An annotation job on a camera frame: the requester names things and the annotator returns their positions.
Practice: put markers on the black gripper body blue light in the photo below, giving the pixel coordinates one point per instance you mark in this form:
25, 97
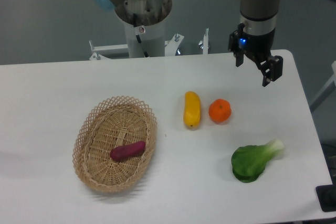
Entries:
256, 47

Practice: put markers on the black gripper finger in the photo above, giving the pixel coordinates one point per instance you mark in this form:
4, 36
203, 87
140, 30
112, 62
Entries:
239, 56
271, 69

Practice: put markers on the woven wicker oval basket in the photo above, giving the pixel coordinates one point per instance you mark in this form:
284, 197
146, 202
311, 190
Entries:
114, 122

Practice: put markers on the purple sweet potato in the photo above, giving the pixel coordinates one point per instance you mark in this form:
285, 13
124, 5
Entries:
126, 151

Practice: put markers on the orange tangerine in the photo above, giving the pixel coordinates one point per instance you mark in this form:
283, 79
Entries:
219, 111

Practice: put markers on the yellow mango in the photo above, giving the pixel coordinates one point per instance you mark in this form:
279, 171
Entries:
192, 110

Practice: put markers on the green bok choy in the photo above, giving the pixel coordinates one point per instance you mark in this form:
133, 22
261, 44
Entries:
249, 162

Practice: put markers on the black device at table edge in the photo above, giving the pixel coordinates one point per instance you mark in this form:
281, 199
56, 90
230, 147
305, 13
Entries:
326, 197

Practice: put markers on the white frame at right edge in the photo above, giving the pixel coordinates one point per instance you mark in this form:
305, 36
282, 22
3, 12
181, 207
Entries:
323, 93

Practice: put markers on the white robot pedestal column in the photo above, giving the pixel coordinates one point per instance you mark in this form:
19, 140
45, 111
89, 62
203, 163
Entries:
145, 35

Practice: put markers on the white metal base frame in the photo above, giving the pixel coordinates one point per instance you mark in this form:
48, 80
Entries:
138, 48

